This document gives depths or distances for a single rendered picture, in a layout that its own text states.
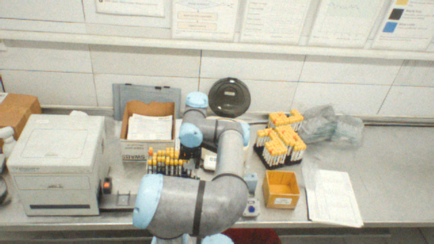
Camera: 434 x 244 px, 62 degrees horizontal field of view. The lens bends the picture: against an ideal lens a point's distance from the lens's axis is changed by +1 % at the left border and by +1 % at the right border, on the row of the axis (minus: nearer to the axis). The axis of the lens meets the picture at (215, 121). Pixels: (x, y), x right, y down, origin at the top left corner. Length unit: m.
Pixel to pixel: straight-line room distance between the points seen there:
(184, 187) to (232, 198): 0.10
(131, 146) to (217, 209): 0.96
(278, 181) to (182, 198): 0.98
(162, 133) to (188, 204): 1.06
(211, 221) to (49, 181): 0.81
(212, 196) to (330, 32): 1.24
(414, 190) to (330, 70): 0.70
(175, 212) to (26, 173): 0.79
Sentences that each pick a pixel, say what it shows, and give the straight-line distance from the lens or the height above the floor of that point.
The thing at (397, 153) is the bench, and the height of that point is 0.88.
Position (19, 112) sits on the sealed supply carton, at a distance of 1.81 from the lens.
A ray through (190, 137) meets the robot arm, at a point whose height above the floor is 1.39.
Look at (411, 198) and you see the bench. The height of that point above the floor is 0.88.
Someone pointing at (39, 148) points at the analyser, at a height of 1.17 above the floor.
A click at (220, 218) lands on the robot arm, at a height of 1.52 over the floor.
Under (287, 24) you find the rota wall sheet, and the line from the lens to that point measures 1.73.
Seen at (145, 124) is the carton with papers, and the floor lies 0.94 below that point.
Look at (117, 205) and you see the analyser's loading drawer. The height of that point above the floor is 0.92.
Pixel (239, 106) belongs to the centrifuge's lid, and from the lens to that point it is 1.85.
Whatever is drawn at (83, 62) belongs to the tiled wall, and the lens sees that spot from 1.83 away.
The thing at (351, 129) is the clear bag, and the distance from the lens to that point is 2.00.
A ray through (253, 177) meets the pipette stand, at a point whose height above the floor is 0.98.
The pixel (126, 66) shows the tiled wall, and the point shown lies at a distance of 1.80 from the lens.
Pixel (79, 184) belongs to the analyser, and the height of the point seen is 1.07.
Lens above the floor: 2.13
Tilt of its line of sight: 40 degrees down
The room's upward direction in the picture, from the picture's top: 7 degrees clockwise
